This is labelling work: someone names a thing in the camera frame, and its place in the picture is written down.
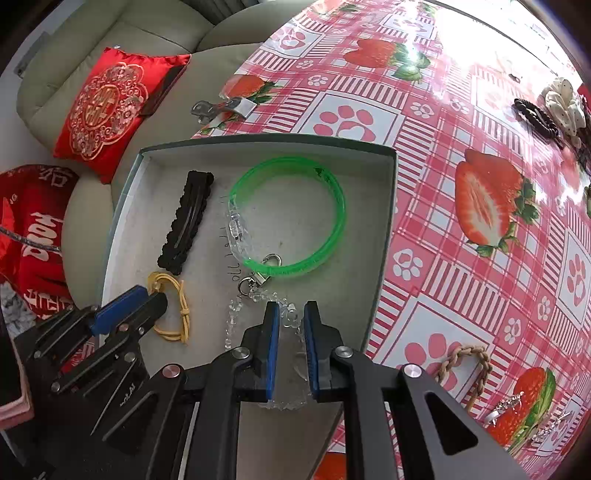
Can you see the grey cardboard box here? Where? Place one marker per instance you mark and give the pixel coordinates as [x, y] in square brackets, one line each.
[300, 166]

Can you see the grey-green leather sofa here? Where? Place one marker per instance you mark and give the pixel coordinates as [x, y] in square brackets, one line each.
[69, 46]

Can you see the red embroidered cushion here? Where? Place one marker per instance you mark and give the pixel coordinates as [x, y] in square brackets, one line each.
[101, 110]

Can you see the black scalloped hair clip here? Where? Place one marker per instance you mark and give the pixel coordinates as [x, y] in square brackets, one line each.
[184, 221]

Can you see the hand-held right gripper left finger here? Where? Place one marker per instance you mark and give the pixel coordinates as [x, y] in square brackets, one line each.
[272, 350]

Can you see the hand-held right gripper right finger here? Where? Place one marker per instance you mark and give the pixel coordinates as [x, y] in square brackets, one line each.
[314, 350]

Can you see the metal tablecloth clamp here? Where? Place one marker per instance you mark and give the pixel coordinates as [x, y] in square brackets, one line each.
[207, 110]

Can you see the grey pleated curtain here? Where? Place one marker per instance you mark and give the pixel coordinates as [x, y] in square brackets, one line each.
[226, 9]

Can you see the red printed bag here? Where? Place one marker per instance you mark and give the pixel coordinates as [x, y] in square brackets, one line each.
[41, 230]

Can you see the person's left hand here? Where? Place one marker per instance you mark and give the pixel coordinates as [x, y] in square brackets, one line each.
[16, 414]

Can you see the dark smartphone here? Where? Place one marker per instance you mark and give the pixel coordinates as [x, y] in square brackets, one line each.
[161, 90]

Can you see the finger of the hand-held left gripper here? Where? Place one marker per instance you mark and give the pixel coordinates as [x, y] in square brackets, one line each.
[150, 311]
[120, 307]

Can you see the strawberry printed red tablecloth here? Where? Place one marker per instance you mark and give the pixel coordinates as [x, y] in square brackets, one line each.
[415, 138]

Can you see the white dotted scrunchie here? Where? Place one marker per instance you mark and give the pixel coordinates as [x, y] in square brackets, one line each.
[563, 101]

